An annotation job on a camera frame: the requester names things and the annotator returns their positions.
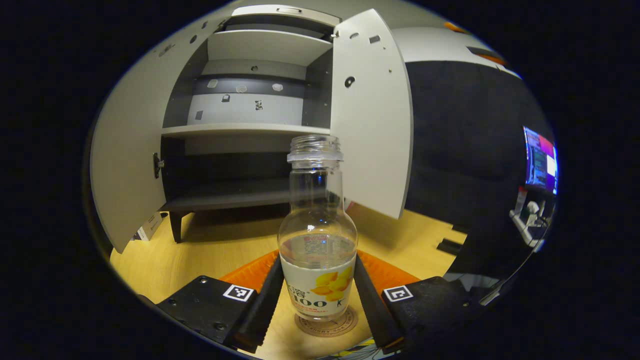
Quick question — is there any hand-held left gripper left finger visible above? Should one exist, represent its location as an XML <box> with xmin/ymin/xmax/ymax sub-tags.
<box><xmin>137</xmin><ymin>249</ymin><xmax>286</xmax><ymax>354</ymax></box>

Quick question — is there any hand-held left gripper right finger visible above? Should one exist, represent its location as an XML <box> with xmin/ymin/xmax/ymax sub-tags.
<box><xmin>352</xmin><ymin>249</ymin><xmax>483</xmax><ymax>356</ymax></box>

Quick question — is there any round brown coaster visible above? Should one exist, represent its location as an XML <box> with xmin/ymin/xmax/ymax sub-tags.
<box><xmin>294</xmin><ymin>305</ymin><xmax>359</xmax><ymax>338</ymax></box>

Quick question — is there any clear bottle with yellow label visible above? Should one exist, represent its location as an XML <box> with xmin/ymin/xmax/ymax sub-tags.
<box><xmin>277</xmin><ymin>134</ymin><xmax>359</xmax><ymax>322</ymax></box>

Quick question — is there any white cabinet door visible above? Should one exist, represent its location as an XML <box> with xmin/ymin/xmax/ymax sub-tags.
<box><xmin>90</xmin><ymin>15</ymin><xmax>232</xmax><ymax>254</ymax></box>
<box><xmin>330</xmin><ymin>8</ymin><xmax>415</xmax><ymax>220</ymax></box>

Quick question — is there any white cabinet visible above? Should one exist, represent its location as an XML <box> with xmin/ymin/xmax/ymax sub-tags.
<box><xmin>160</xmin><ymin>5</ymin><xmax>346</xmax><ymax>244</ymax></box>

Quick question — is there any small black block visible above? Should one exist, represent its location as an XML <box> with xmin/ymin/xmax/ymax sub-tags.
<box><xmin>436</xmin><ymin>238</ymin><xmax>463</xmax><ymax>256</ymax></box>

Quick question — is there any white desk equipment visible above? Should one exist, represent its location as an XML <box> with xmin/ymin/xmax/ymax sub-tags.
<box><xmin>510</xmin><ymin>200</ymin><xmax>548</xmax><ymax>249</ymax></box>

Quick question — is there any black backdrop cloth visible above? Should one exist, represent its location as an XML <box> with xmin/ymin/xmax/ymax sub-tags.
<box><xmin>404</xmin><ymin>60</ymin><xmax>556</xmax><ymax>281</ymax></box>

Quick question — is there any computer monitor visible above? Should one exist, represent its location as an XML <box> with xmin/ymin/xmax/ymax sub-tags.
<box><xmin>522</xmin><ymin>126</ymin><xmax>559</xmax><ymax>196</ymax></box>

